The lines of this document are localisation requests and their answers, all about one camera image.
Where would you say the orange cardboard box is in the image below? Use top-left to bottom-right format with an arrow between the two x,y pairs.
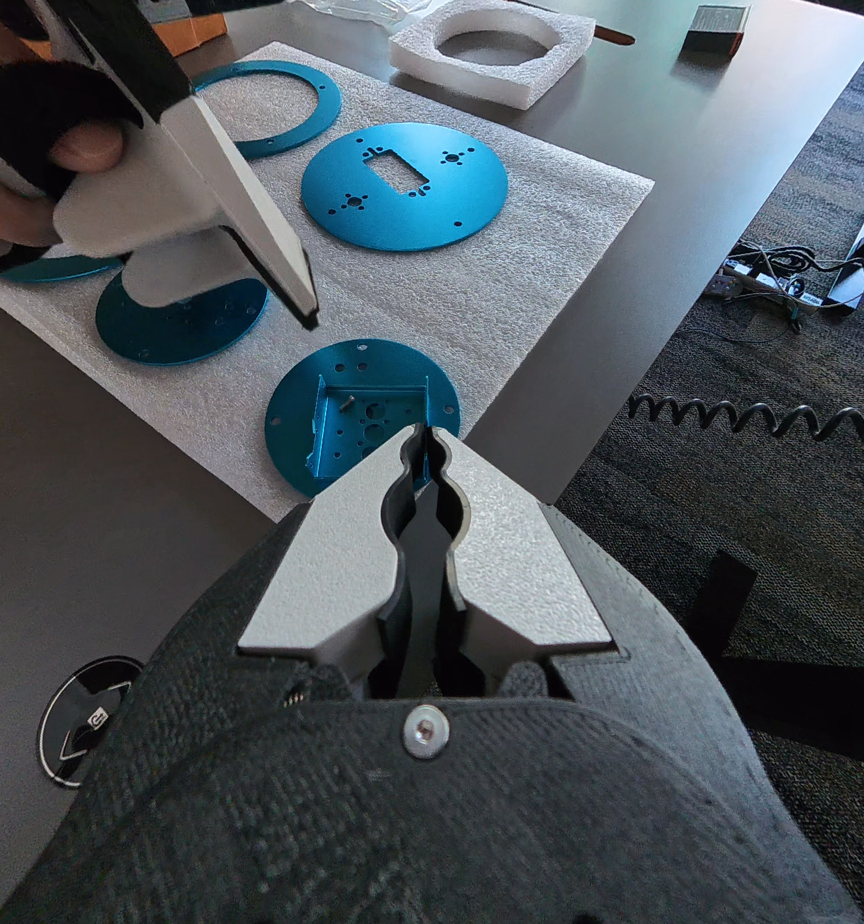
151,13 -> 229,59

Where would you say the blue disc with rectangular slot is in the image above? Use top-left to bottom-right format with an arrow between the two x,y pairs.
301,121 -> 508,252

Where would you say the coiled black cable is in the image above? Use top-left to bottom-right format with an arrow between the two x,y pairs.
628,392 -> 864,443

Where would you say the white and black floor unit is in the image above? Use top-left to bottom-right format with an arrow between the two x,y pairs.
827,196 -> 864,317

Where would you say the small black box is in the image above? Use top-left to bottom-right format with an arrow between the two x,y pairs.
681,3 -> 752,55

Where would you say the person's left hand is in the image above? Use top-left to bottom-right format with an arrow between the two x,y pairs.
0,119 -> 126,261

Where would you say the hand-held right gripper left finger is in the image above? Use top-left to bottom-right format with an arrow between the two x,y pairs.
237,424 -> 429,700

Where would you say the white foam block with hole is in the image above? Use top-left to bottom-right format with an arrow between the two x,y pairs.
389,0 -> 595,111

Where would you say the power strip with cables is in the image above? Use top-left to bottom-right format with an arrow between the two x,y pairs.
724,242 -> 864,333

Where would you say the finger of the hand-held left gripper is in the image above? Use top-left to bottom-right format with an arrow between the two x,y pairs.
160,92 -> 322,333

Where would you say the small blue perforated disc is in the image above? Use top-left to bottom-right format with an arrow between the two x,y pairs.
95,270 -> 269,365
265,341 -> 462,501

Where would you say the clear plastic bag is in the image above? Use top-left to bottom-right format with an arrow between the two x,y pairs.
309,0 -> 433,19

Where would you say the blue metal U bracket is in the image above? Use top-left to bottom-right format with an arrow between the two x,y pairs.
305,372 -> 433,481

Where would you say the blue metal ring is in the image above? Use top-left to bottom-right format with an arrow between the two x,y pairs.
192,61 -> 343,161
0,253 -> 124,284

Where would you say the white foam mat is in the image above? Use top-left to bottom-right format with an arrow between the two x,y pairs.
0,41 -> 655,522

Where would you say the black round desk control panel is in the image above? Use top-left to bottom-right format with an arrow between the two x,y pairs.
37,654 -> 148,788

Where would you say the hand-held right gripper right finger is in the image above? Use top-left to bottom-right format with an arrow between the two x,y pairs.
428,426 -> 615,700

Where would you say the white power strip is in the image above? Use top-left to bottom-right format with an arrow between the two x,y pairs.
706,263 -> 826,308

